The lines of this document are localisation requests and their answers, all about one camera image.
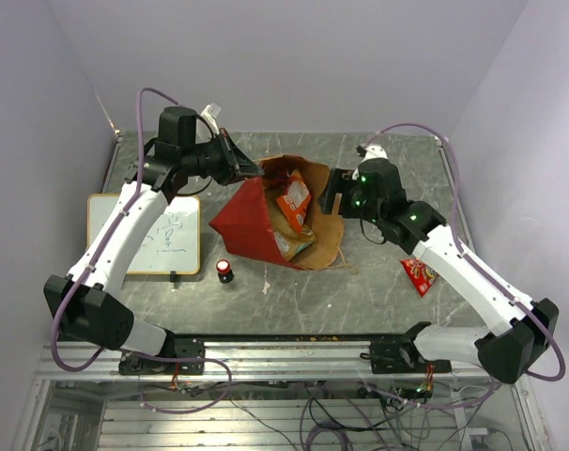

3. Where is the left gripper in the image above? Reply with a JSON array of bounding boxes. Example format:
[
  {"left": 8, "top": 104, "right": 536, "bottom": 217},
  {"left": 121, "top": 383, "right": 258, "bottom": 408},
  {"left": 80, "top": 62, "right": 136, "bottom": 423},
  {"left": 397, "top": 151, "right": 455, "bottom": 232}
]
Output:
[{"left": 183, "top": 129, "right": 266, "bottom": 187}]

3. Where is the red brown paper bag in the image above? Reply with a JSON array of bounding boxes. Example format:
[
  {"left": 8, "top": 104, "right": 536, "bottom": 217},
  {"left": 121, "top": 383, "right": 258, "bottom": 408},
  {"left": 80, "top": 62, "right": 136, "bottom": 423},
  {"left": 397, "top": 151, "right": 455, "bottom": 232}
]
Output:
[{"left": 209, "top": 155, "right": 345, "bottom": 271}]

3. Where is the red snack packet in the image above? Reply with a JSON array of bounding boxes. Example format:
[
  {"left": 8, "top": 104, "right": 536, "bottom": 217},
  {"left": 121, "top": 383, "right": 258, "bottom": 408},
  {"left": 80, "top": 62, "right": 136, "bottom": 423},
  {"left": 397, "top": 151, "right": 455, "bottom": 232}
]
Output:
[{"left": 400, "top": 258, "right": 438, "bottom": 297}]

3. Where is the orange snack packet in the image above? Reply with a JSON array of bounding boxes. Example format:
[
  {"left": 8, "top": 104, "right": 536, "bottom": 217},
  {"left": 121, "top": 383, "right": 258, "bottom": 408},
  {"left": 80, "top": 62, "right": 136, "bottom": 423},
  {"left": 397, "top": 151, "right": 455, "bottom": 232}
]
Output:
[{"left": 276, "top": 169, "right": 312, "bottom": 232}]

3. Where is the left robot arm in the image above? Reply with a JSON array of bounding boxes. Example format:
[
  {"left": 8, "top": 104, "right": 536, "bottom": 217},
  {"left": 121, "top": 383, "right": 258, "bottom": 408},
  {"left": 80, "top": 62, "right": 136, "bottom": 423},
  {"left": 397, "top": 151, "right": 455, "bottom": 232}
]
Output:
[{"left": 43, "top": 103, "right": 263, "bottom": 373}]

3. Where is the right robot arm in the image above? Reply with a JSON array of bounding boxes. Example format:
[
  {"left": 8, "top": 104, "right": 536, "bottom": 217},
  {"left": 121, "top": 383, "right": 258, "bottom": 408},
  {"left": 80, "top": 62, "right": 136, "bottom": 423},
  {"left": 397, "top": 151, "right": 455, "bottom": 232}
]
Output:
[{"left": 318, "top": 158, "right": 560, "bottom": 384}]

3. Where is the small whiteboard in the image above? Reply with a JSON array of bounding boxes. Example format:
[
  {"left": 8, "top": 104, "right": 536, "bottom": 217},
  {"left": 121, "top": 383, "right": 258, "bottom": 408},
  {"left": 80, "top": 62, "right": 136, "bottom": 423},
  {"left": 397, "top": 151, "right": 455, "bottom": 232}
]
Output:
[{"left": 87, "top": 194, "right": 201, "bottom": 281}]

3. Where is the red white black button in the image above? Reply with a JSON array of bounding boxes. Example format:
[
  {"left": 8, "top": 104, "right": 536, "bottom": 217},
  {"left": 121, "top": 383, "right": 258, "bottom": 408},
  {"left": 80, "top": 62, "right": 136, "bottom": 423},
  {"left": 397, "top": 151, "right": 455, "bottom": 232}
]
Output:
[{"left": 216, "top": 259, "right": 234, "bottom": 284}]

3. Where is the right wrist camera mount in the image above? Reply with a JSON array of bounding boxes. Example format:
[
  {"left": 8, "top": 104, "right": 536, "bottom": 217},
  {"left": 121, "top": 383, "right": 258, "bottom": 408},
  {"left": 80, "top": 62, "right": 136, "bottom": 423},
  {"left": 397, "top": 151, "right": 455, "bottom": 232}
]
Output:
[{"left": 356, "top": 144, "right": 389, "bottom": 163}]

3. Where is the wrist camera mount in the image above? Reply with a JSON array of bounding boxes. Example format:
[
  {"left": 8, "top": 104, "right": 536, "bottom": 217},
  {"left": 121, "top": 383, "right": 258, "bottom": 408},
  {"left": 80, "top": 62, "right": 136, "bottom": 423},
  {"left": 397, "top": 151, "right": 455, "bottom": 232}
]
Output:
[
  {"left": 197, "top": 102, "right": 222, "bottom": 142},
  {"left": 356, "top": 144, "right": 389, "bottom": 163}
]

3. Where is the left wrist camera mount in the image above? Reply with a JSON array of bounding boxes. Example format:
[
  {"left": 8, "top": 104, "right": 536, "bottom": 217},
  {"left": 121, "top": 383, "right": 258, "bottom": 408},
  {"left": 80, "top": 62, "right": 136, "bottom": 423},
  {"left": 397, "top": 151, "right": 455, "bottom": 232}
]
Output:
[{"left": 197, "top": 102, "right": 222, "bottom": 142}]

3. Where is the aluminium frame rail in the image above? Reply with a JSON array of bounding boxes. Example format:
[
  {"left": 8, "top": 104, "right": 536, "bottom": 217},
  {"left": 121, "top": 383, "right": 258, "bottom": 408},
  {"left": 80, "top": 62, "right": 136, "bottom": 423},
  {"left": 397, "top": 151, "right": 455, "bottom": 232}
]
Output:
[{"left": 34, "top": 339, "right": 531, "bottom": 381}]

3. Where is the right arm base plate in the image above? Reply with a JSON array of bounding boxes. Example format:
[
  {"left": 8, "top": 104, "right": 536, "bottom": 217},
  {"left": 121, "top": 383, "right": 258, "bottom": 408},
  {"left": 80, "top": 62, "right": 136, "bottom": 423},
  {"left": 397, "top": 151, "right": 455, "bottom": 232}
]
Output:
[{"left": 360, "top": 340, "right": 453, "bottom": 374}]

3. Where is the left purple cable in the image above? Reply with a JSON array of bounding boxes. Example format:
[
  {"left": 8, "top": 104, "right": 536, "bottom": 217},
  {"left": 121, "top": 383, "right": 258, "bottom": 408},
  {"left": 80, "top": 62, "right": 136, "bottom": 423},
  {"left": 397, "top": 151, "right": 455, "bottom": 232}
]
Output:
[{"left": 48, "top": 86, "right": 234, "bottom": 414}]

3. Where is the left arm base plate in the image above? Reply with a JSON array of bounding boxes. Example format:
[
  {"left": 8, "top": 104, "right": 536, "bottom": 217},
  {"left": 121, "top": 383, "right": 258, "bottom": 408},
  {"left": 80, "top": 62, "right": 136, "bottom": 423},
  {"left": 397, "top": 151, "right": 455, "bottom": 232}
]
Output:
[{"left": 118, "top": 337, "right": 206, "bottom": 376}]

